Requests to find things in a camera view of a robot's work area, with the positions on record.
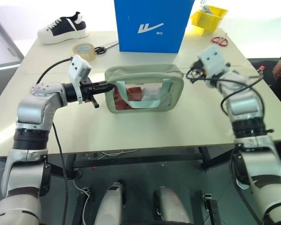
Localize silver left robot leg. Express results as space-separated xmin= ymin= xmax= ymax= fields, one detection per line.
xmin=95 ymin=181 xmax=127 ymax=225

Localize white floor wire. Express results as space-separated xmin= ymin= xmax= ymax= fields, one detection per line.
xmin=72 ymin=179 xmax=91 ymax=225

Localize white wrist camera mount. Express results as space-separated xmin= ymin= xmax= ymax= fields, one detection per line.
xmin=197 ymin=45 xmax=226 ymax=76
xmin=69 ymin=54 xmax=93 ymax=105

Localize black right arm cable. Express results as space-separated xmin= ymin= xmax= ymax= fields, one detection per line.
xmin=185 ymin=67 xmax=266 ymax=116

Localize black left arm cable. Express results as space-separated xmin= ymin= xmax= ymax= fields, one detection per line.
xmin=36 ymin=58 xmax=70 ymax=225

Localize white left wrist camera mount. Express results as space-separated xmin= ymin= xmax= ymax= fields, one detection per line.
xmin=69 ymin=54 xmax=93 ymax=105

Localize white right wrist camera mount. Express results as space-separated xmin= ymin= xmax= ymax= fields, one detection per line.
xmin=197 ymin=45 xmax=226 ymax=76

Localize grey roll in bin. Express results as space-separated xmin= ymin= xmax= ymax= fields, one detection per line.
xmin=200 ymin=4 xmax=216 ymax=15

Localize person's bare hand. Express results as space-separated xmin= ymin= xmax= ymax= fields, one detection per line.
xmin=273 ymin=60 xmax=281 ymax=78

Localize silver right robot leg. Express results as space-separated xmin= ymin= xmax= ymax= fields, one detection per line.
xmin=153 ymin=186 xmax=195 ymax=225

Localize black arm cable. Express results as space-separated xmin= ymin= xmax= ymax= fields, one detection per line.
xmin=185 ymin=67 xmax=266 ymax=116
xmin=36 ymin=58 xmax=70 ymax=225

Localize clear packing tape roll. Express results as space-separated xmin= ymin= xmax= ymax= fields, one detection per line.
xmin=73 ymin=43 xmax=97 ymax=62

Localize red cloth inside pouch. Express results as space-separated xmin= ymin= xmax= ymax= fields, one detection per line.
xmin=114 ymin=86 xmax=143 ymax=110

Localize grey cabinet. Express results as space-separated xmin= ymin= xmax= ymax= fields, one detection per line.
xmin=0 ymin=10 xmax=25 ymax=72

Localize green clear-sided zip pouch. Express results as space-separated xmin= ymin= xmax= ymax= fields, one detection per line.
xmin=104 ymin=63 xmax=185 ymax=115

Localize red handled scissors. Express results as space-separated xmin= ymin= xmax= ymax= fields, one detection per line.
xmin=211 ymin=32 xmax=229 ymax=46

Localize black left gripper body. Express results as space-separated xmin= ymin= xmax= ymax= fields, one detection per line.
xmin=79 ymin=78 xmax=100 ymax=109

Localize black and white sneaker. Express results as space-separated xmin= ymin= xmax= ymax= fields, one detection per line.
xmin=37 ymin=11 xmax=90 ymax=45

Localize black table frame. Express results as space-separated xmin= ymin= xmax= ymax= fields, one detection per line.
xmin=46 ymin=145 xmax=235 ymax=181

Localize yellow plastic bin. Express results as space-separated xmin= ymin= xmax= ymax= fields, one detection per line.
xmin=189 ymin=5 xmax=229 ymax=36

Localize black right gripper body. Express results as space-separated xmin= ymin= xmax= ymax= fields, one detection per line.
xmin=193 ymin=58 xmax=211 ymax=81

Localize black handled scissors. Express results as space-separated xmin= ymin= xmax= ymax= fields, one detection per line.
xmin=94 ymin=40 xmax=119 ymax=55

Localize black floor stand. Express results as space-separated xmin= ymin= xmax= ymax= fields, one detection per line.
xmin=201 ymin=192 xmax=220 ymax=225
xmin=74 ymin=187 xmax=92 ymax=225

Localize blue shoe box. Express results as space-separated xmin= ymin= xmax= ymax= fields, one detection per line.
xmin=114 ymin=0 xmax=194 ymax=54

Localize white packet inside pouch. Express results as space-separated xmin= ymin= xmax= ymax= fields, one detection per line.
xmin=140 ymin=88 xmax=172 ymax=106

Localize silver robot leg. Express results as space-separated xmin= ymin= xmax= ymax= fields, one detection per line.
xmin=95 ymin=181 xmax=127 ymax=225
xmin=153 ymin=186 xmax=195 ymax=225

